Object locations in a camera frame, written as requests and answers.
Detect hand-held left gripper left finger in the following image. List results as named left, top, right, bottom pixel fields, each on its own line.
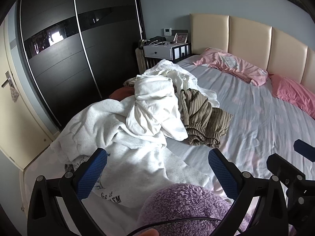
left=27, top=147, right=109, bottom=236

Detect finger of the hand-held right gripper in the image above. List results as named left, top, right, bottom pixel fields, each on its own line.
left=294, top=139, right=315, bottom=163
left=267, top=154, right=315, bottom=217

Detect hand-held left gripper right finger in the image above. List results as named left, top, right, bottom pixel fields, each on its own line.
left=208, top=148, right=289, bottom=236

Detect white shirt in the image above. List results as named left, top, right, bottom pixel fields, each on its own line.
left=126, top=76, right=189, bottom=139

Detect person's left hand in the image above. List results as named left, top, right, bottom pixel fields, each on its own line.
left=134, top=229, right=159, bottom=236

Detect white printed sweatshirt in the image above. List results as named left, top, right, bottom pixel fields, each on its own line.
left=50, top=98, right=209, bottom=209

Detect brown striped pants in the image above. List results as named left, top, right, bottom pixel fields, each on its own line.
left=180, top=88, right=234, bottom=146

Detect plain pink pillow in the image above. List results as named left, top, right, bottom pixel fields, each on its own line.
left=269, top=74, right=315, bottom=118

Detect red-brown garment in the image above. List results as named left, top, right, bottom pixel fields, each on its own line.
left=109, top=87, right=136, bottom=102

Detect beige door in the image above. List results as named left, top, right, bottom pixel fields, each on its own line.
left=0, top=21, right=53, bottom=170

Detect striped cloth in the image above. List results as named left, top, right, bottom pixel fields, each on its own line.
left=123, top=77, right=138, bottom=88

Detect light pink printed pillow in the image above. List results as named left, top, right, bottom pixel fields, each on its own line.
left=193, top=48, right=269, bottom=86

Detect small hanging cloth pouch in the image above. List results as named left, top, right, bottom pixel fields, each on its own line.
left=10, top=86, right=20, bottom=102

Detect black sliding wardrobe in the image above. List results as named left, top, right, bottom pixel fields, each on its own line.
left=16, top=0, right=145, bottom=131

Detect white muslin blanket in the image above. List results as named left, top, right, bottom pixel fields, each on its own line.
left=143, top=59, right=221, bottom=109

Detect white ribbed radiator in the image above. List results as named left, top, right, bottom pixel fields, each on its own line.
left=135, top=48, right=158, bottom=74

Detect cream padded headboard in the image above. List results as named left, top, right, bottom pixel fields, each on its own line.
left=189, top=13, right=315, bottom=94

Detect black and white shelf unit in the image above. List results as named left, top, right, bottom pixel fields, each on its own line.
left=171, top=42, right=192, bottom=63

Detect white drawer box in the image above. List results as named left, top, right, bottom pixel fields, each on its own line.
left=143, top=45, right=173, bottom=59

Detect metal door handle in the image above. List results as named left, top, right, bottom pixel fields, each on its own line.
left=1, top=71, right=15, bottom=89

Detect picture frame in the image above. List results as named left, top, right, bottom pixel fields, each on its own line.
left=173, top=33, right=189, bottom=43

